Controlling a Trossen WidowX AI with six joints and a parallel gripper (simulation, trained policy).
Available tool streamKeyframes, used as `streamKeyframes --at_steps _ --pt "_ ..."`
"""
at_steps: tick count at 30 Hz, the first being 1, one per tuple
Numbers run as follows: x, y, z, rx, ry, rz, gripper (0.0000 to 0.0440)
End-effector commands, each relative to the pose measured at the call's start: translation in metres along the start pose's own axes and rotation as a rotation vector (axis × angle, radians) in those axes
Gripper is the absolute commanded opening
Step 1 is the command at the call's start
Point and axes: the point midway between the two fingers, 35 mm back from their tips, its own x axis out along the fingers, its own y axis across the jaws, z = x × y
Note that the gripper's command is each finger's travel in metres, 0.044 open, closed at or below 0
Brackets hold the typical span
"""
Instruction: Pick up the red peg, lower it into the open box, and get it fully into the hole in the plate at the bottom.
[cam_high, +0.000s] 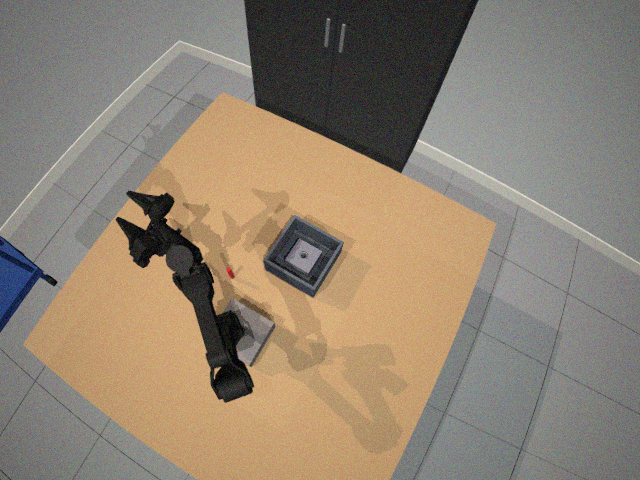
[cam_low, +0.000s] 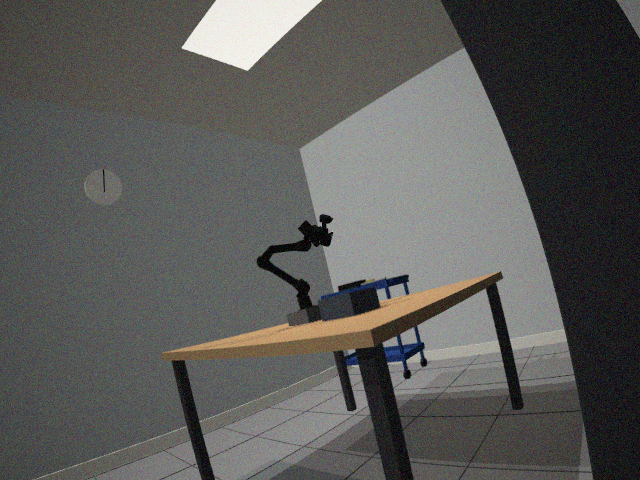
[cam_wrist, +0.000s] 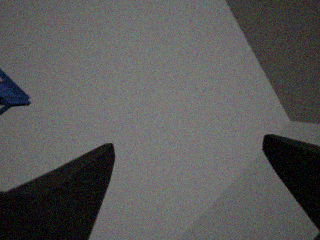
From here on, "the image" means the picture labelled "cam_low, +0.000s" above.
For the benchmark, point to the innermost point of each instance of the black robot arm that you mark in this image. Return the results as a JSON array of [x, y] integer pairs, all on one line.
[[301, 286]]

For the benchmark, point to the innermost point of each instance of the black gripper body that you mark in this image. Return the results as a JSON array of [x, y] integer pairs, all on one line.
[[325, 219]]

